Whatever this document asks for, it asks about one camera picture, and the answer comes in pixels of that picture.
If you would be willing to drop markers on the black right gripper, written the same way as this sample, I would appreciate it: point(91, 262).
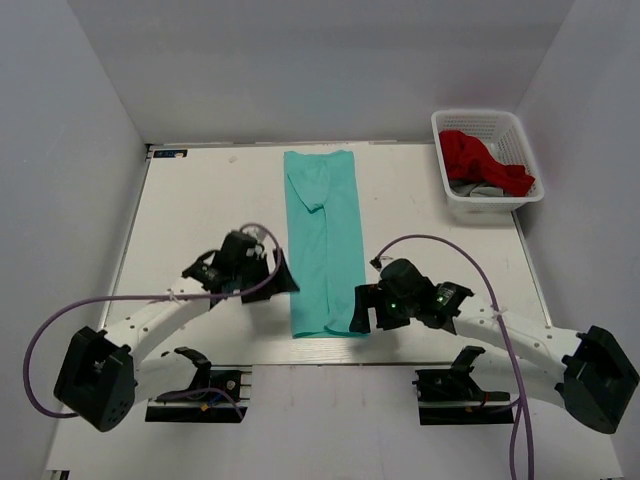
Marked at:
point(367, 296)

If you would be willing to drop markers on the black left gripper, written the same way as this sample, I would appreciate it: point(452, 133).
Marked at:
point(283, 282)

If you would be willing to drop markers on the teal t shirt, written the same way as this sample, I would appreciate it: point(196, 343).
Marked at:
point(325, 242)

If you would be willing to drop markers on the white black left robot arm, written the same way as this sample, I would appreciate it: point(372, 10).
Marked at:
point(106, 372)

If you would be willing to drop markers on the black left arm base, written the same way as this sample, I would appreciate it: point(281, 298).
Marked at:
point(220, 397)

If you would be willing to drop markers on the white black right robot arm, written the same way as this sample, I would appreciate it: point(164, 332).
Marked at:
point(585, 373)

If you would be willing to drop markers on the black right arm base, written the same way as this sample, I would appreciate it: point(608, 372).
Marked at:
point(451, 398)

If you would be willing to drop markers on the grey t shirt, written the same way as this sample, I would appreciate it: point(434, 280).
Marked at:
point(476, 190)

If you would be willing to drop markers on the dark label sticker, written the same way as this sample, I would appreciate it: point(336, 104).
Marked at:
point(170, 153)

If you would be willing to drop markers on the red t shirt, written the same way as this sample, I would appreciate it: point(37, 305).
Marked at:
point(469, 165)

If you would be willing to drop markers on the white plastic basket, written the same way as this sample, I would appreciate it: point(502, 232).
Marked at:
point(502, 133)

